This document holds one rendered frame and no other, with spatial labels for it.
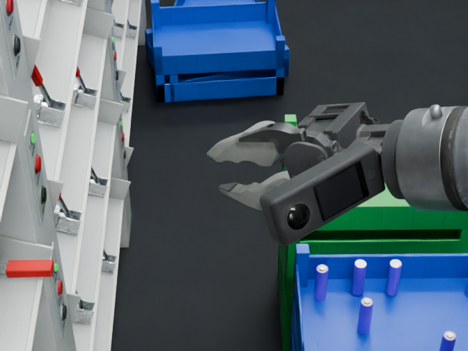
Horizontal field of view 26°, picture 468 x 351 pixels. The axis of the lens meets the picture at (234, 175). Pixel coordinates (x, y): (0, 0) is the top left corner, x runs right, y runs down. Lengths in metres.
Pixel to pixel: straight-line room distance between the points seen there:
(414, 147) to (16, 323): 0.43
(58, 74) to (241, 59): 1.06
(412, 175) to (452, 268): 0.73
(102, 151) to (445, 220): 0.60
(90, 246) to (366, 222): 0.44
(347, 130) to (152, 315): 1.07
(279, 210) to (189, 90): 1.54
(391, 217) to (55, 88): 0.61
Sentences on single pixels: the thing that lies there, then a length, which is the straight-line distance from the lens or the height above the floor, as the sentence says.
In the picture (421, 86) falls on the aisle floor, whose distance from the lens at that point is 2.49.
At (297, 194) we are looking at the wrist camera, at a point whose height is 0.90.
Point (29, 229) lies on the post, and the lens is 1.03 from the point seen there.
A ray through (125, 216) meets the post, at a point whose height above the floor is 0.09.
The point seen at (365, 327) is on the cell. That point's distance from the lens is 1.49.
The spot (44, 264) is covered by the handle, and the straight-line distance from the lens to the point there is 0.80.
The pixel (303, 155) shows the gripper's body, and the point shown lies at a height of 0.88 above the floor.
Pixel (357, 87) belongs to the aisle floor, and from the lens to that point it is 2.46.
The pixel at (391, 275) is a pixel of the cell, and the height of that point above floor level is 0.37.
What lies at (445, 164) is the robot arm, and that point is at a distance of 0.85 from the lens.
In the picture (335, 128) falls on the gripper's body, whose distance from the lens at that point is 0.93.
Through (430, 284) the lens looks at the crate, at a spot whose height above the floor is 0.32.
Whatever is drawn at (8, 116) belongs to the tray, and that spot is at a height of 0.92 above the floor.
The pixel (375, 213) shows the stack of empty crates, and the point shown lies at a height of 0.36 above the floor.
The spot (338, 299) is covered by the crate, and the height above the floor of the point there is 0.32.
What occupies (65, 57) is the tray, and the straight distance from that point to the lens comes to 1.36.
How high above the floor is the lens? 1.49
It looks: 43 degrees down
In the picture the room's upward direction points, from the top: straight up
